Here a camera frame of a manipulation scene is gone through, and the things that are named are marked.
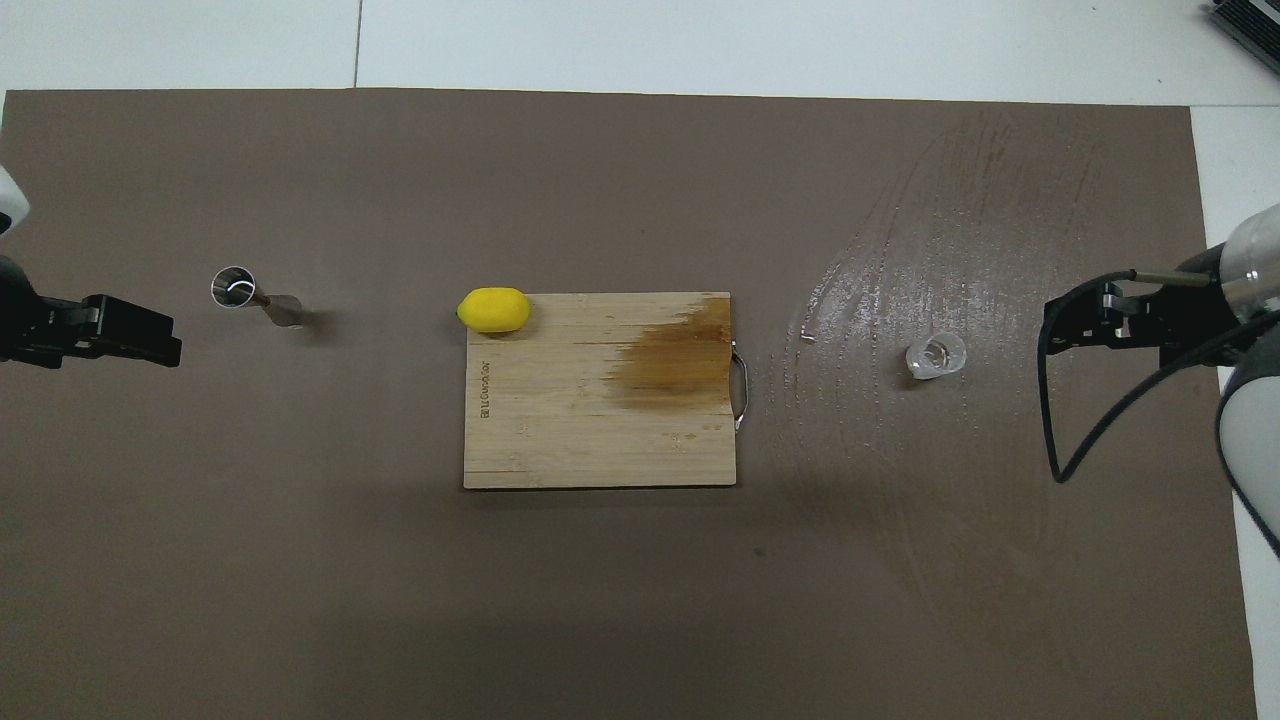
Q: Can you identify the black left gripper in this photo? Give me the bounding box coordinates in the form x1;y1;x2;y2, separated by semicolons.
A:
0;256;183;372

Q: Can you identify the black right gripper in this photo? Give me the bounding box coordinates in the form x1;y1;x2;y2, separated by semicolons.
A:
1043;245;1241;367

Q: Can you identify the steel jigger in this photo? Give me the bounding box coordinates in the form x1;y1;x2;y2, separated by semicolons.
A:
210;266;304;329

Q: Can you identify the clear plastic cup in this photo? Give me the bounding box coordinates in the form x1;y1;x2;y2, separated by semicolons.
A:
905;332;967;382

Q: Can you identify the brown table mat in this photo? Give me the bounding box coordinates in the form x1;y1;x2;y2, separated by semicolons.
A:
0;88;1259;720

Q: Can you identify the grey ribbed device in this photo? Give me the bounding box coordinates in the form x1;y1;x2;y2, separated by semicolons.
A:
1205;0;1280;76

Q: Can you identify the yellow lemon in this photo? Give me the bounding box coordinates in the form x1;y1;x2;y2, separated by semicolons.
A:
457;287;532;334

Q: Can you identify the bamboo cutting board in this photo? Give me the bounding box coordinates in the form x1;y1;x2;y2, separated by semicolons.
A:
463;291;749;490

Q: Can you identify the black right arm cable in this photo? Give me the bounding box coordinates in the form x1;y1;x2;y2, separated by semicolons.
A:
1038;268;1280;484

